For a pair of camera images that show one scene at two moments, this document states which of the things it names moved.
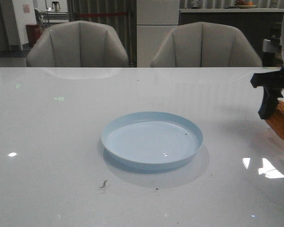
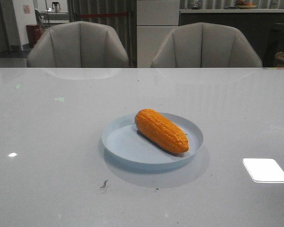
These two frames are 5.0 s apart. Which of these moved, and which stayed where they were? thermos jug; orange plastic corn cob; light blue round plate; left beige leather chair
Moved: orange plastic corn cob
Stayed: left beige leather chair; thermos jug; light blue round plate
